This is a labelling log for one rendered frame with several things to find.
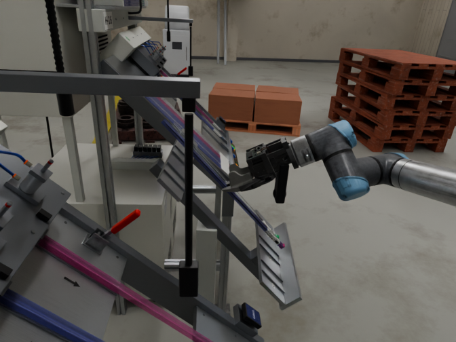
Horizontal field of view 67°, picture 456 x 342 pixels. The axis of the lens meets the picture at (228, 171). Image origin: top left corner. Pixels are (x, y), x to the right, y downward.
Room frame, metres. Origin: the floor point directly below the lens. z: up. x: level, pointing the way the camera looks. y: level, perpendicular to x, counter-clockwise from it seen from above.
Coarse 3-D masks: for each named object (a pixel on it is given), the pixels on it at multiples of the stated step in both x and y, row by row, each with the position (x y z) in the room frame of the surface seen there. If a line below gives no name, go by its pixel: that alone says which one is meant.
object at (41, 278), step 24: (72, 240) 0.46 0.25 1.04; (24, 264) 0.37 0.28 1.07; (48, 264) 0.39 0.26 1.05; (96, 264) 0.45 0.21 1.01; (120, 264) 0.48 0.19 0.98; (24, 288) 0.33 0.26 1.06; (48, 288) 0.35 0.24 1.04; (72, 288) 0.38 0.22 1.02; (96, 288) 0.40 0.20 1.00; (0, 312) 0.29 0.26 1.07; (72, 312) 0.34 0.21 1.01; (96, 312) 0.36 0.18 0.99; (0, 336) 0.26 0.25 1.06; (24, 336) 0.28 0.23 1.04; (48, 336) 0.29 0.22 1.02; (96, 336) 0.33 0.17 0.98
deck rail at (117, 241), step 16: (64, 208) 0.50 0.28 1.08; (80, 224) 0.50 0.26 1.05; (96, 224) 0.51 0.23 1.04; (112, 240) 0.50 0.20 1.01; (128, 256) 0.50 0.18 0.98; (144, 256) 0.52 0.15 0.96; (128, 272) 0.50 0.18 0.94; (144, 272) 0.51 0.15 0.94; (160, 272) 0.51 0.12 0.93; (144, 288) 0.51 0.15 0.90; (160, 288) 0.51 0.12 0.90; (176, 288) 0.51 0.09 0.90; (160, 304) 0.51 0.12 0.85; (176, 304) 0.51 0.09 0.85; (192, 304) 0.51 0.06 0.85; (208, 304) 0.53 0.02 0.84; (192, 320) 0.51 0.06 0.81; (224, 320) 0.52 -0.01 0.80; (256, 336) 0.54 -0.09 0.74
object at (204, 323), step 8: (200, 312) 0.50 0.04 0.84; (200, 320) 0.48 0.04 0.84; (208, 320) 0.50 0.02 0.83; (216, 320) 0.51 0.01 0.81; (200, 328) 0.46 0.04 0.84; (208, 328) 0.48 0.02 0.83; (216, 328) 0.49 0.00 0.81; (224, 328) 0.51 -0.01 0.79; (208, 336) 0.46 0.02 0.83; (216, 336) 0.47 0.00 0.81; (224, 336) 0.49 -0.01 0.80; (232, 336) 0.50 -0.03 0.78; (240, 336) 0.52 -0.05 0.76
